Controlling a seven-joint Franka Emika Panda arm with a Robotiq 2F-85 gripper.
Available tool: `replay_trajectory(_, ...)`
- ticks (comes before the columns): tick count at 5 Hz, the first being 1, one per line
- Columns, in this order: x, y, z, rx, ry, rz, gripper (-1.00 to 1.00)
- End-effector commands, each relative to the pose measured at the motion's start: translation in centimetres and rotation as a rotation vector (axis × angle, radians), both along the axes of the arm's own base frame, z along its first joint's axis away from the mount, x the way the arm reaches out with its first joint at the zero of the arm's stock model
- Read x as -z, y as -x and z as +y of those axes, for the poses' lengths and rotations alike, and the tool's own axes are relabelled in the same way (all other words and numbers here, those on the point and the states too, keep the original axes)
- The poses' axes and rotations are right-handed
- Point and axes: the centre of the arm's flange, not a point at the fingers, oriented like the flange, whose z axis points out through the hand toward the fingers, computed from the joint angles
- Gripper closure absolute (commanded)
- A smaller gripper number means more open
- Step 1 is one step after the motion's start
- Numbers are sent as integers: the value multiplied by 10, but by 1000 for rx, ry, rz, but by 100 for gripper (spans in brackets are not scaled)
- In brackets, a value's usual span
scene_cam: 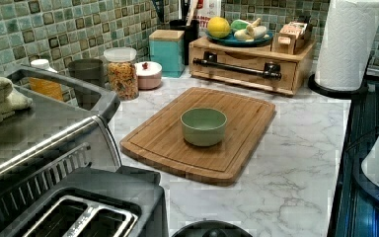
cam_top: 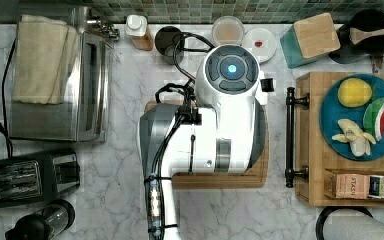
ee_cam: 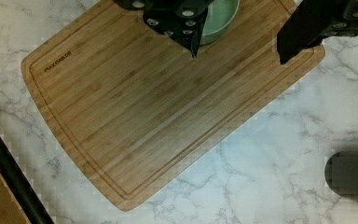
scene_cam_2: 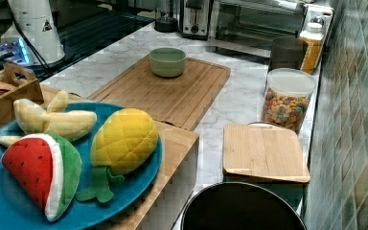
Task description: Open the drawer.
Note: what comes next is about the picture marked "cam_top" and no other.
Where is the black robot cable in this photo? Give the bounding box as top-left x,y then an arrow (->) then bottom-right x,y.
143,31 -> 216,240

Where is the silver toaster oven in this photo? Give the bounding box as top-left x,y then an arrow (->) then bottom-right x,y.
9,22 -> 112,142

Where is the wooden cutting board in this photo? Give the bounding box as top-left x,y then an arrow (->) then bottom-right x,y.
137,101 -> 268,191

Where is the teal box wooden lid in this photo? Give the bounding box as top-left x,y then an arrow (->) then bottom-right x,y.
280,13 -> 341,69

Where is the wooden spoon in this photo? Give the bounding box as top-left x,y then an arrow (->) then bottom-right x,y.
350,28 -> 384,45

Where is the wooden drawer box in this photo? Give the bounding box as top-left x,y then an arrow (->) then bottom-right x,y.
294,72 -> 384,207

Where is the blue round plate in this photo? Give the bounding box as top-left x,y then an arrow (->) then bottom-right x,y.
319,74 -> 384,161

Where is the peeled banana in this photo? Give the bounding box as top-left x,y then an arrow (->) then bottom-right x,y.
331,119 -> 376,157

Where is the dark striped tea box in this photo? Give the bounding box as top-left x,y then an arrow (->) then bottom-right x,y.
368,175 -> 384,199

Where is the black utensil holder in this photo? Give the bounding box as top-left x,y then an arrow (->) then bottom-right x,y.
329,9 -> 384,64

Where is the clear lidded round container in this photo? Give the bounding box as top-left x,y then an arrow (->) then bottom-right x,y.
211,16 -> 245,46

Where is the beige folded towel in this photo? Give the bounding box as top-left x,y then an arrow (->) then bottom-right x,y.
12,15 -> 80,104

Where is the black cup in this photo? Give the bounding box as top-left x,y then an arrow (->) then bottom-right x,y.
155,26 -> 185,65

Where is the yellow lemon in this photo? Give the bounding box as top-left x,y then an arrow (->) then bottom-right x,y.
338,78 -> 372,108

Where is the black power cord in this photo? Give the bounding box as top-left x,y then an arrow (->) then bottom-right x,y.
0,37 -> 18,159

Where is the white cap bottle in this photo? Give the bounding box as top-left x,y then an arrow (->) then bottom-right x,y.
125,15 -> 153,51

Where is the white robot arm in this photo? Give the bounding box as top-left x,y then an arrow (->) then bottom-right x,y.
137,45 -> 272,240

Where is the watermelon slice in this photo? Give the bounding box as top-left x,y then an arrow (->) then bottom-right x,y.
363,97 -> 384,142

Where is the black two-slot toaster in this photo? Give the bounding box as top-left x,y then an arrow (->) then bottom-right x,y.
0,148 -> 80,208

